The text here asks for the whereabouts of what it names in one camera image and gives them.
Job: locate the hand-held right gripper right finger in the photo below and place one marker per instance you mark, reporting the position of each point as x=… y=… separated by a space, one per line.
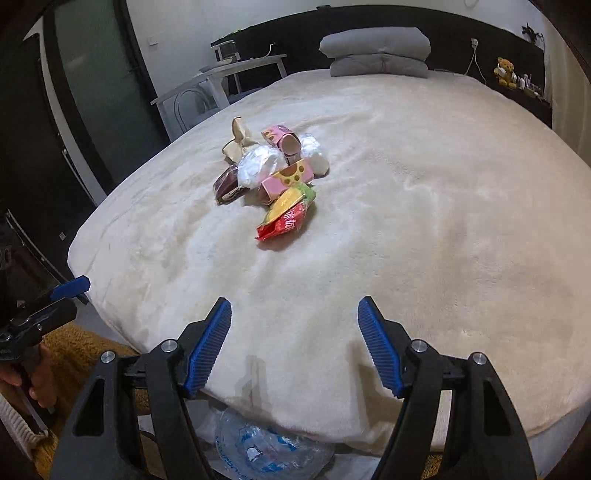
x=381 y=346

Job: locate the beige paper wrapper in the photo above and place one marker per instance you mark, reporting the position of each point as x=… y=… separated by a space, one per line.
x=238 y=134

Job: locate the brown teddy bear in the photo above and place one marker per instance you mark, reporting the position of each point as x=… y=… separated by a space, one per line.
x=505 y=71

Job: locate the red yellow green snack packet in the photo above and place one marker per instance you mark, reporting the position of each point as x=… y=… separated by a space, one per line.
x=286 y=217

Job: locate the small white plastic bag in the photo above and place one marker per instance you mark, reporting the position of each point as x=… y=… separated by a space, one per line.
x=318 y=157

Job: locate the pink box with cheese print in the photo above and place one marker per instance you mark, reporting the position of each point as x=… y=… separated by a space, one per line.
x=288 y=177

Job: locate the large grey pillow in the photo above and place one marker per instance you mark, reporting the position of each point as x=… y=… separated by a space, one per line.
x=374 y=41

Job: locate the group of small bottles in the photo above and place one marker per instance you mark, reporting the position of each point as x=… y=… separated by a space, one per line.
x=531 y=85

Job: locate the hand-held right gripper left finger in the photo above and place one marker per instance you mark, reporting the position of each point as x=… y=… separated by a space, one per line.
x=207 y=350

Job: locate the pink snack box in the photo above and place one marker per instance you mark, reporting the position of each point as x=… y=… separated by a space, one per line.
x=277 y=136

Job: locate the brown shaggy rug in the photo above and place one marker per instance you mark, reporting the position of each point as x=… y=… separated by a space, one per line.
x=69 y=350

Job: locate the black spiky ornament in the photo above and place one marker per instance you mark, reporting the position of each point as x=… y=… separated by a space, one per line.
x=531 y=33

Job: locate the dark maroon packet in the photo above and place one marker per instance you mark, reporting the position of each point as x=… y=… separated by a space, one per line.
x=226 y=184

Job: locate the flat grey pillow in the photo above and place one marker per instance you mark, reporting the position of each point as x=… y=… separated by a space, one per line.
x=369 y=67

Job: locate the clear plastic bag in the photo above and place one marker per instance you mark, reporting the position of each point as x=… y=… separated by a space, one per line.
x=268 y=443

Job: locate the cream plush bed blanket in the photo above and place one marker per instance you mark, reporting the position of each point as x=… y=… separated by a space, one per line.
x=415 y=230

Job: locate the large white tissue-filled bag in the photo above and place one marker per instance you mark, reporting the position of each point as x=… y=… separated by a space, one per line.
x=258 y=166

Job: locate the dark glass door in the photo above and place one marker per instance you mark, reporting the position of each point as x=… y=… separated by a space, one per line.
x=101 y=69

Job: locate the small white desk appliance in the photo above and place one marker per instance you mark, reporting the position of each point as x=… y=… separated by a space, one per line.
x=226 y=50

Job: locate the person's left hand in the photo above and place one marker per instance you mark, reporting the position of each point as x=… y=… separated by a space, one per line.
x=44 y=383

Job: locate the black headboard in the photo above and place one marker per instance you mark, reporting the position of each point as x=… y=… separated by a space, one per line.
x=461 y=32

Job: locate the white desk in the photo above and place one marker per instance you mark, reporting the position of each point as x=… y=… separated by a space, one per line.
x=249 y=62

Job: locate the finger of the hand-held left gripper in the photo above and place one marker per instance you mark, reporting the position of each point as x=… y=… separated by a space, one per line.
x=46 y=318
x=69 y=287

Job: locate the grey seat chair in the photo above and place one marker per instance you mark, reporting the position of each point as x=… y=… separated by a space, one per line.
x=217 y=104

